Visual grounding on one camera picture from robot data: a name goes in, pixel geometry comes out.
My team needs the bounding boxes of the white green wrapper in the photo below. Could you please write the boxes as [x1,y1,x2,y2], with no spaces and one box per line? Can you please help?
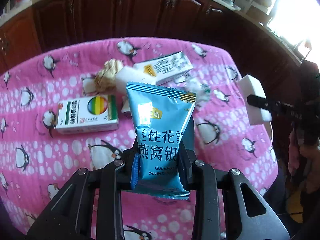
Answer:
[184,76,211,109]

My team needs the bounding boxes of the white rainbow medicine box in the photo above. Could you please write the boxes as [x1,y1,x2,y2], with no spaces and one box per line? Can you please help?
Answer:
[55,95,119,134]

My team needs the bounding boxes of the blue snack packet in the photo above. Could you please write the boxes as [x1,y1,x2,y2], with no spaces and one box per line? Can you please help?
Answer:
[126,82,196,199]

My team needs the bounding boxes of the dark wooden kitchen cabinets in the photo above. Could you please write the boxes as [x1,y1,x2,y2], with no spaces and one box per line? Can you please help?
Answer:
[0,0,308,140]

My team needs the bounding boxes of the pink penguin tablecloth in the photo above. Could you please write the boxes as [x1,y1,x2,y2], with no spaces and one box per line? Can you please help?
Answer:
[1,37,278,232]

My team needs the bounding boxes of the crumpled beige paper ball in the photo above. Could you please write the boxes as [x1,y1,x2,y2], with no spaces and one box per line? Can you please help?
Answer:
[94,59,124,93]

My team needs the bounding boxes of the white green long carton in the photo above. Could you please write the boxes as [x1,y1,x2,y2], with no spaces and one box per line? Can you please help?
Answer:
[133,51,193,86]

